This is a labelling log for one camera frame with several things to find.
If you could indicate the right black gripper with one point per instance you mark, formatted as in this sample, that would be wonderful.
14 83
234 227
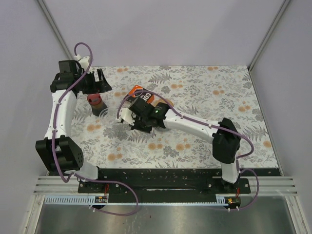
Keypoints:
136 127

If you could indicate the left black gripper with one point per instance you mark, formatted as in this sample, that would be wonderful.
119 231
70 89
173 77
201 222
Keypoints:
96 87

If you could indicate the coffee filter paper box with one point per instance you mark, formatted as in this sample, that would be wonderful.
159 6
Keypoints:
139 92

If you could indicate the brown paper coffee filter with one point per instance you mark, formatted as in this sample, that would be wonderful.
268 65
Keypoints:
166 101

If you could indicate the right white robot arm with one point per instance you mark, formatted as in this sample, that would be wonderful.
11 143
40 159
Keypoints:
221 135

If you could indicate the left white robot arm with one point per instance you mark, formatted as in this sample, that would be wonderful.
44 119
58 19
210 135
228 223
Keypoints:
58 152

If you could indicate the brown bottle red cap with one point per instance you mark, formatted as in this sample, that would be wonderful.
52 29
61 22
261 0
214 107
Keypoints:
96 103

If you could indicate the clear plastic cup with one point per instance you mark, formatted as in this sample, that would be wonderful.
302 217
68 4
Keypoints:
106 114

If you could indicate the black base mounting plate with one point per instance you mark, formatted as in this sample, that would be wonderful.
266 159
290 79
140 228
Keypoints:
163 185

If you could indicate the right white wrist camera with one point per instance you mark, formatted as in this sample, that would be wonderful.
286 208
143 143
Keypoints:
125 115

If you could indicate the left aluminium frame post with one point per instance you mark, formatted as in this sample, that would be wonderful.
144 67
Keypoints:
55 29

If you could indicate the aluminium frame post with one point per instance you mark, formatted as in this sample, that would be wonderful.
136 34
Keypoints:
269 33
55 29

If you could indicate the white slotted cable duct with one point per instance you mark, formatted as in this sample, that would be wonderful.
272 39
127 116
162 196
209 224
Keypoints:
76 200

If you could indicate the right aluminium frame post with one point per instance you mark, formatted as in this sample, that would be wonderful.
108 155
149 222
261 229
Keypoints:
269 33

